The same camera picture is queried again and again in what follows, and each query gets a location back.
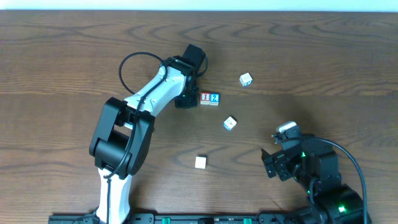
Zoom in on red letter I block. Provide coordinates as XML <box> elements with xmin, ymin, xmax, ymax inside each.
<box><xmin>200</xmin><ymin>92</ymin><xmax>211</xmax><ymax>105</ymax></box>

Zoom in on blue number 2 block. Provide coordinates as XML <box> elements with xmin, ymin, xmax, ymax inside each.
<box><xmin>209</xmin><ymin>93</ymin><xmax>220</xmax><ymax>106</ymax></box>

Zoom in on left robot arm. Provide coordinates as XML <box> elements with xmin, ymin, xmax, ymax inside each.
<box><xmin>89</xmin><ymin>54</ymin><xmax>208</xmax><ymax>223</ymax></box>

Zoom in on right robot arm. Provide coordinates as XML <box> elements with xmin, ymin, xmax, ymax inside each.
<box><xmin>261</xmin><ymin>121</ymin><xmax>372</xmax><ymax>223</ymax></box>

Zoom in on white block blue drawing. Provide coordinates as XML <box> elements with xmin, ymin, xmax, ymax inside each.
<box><xmin>223</xmin><ymin>116</ymin><xmax>238</xmax><ymax>131</ymax></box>

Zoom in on white block blue side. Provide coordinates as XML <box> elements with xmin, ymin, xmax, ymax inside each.
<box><xmin>239</xmin><ymin>73</ymin><xmax>253</xmax><ymax>86</ymax></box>

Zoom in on plain white wooden block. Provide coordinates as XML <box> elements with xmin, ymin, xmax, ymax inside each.
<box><xmin>195</xmin><ymin>156</ymin><xmax>207</xmax><ymax>169</ymax></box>

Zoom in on right black cable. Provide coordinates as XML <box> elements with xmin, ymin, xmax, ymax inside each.
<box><xmin>281</xmin><ymin>136</ymin><xmax>369</xmax><ymax>224</ymax></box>

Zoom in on black cable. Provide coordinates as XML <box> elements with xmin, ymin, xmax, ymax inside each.
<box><xmin>102</xmin><ymin>51</ymin><xmax>209</xmax><ymax>224</ymax></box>
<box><xmin>281</xmin><ymin>136</ymin><xmax>369</xmax><ymax>224</ymax></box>

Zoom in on left black cable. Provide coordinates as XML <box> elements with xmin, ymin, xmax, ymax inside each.
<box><xmin>102</xmin><ymin>51</ymin><xmax>209</xmax><ymax>224</ymax></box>

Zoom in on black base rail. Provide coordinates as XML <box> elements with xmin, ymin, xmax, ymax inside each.
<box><xmin>48</xmin><ymin>212</ymin><xmax>296</xmax><ymax>224</ymax></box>

